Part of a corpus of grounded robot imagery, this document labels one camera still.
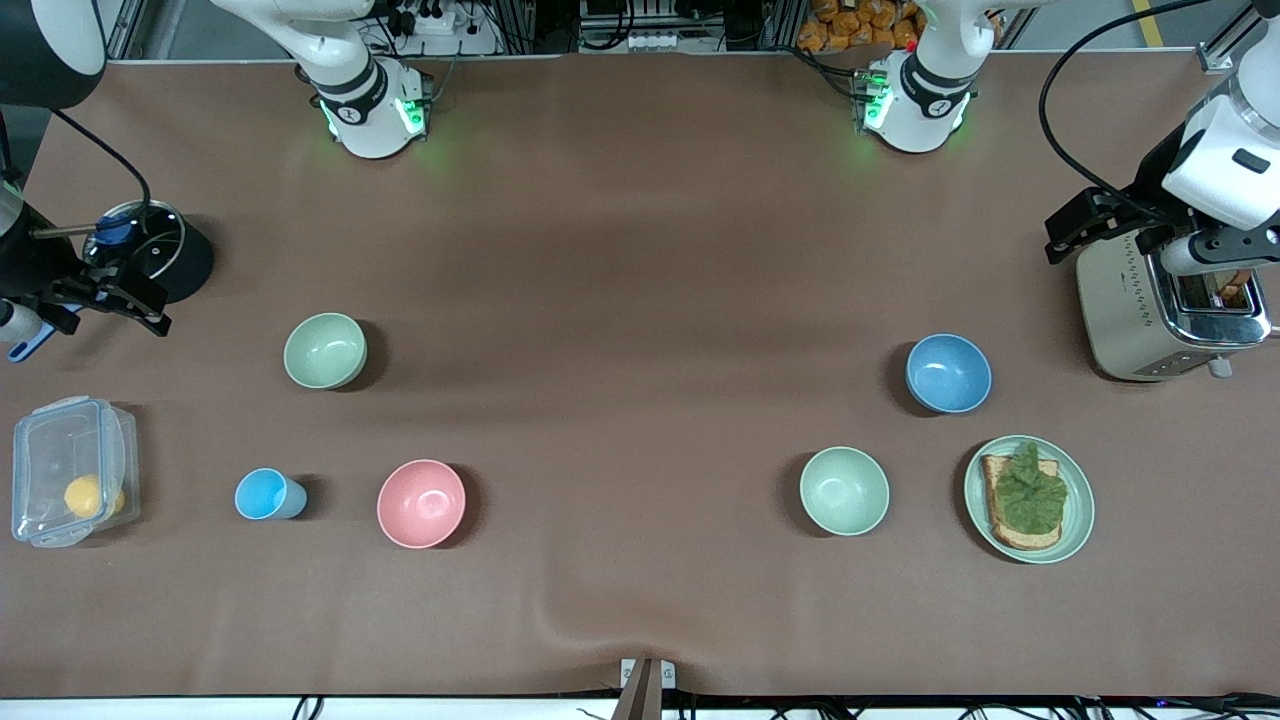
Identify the glass lid with blue knob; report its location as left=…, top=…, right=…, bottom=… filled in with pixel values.
left=82, top=200, right=187, bottom=289

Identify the brown table cover sheet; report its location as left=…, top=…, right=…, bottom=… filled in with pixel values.
left=0, top=52, right=1280, bottom=699

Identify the small metal table bracket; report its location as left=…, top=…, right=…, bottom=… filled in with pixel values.
left=620, top=658, right=677, bottom=691

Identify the white power strip with plugs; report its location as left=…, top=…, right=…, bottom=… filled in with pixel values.
left=375, top=0, right=459, bottom=37

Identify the aluminium frame profile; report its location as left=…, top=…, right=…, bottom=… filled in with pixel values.
left=1195, top=10, right=1263, bottom=73

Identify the grey post under table edge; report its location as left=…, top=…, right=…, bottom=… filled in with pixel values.
left=612, top=660, right=663, bottom=720

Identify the silver toaster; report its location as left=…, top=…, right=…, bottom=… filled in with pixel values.
left=1077, top=225, right=1273, bottom=383

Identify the green lettuce leaf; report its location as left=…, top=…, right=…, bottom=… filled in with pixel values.
left=992, top=442, right=1069, bottom=535

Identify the pink bowl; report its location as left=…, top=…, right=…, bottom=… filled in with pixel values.
left=376, top=459, right=467, bottom=550

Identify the pale green plate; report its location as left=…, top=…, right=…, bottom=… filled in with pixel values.
left=964, top=435, right=1096, bottom=565

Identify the blue bowl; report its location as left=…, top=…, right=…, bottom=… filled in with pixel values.
left=906, top=333, right=993, bottom=415

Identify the pale green bowl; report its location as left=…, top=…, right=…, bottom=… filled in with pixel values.
left=283, top=312, right=368, bottom=390
left=799, top=446, right=891, bottom=537

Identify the light blue cup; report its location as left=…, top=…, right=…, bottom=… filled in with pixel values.
left=234, top=468, right=308, bottom=522

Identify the bag of orange buns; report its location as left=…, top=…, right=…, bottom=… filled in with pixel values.
left=797, top=0, right=921, bottom=53

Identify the yellow lemon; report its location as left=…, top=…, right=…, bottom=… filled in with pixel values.
left=64, top=474, right=126, bottom=521

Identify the bread slice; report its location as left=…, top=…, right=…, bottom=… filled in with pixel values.
left=980, top=455, right=1063, bottom=551

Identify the clear plastic food container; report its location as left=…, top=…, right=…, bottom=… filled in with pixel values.
left=11, top=396, right=141, bottom=549

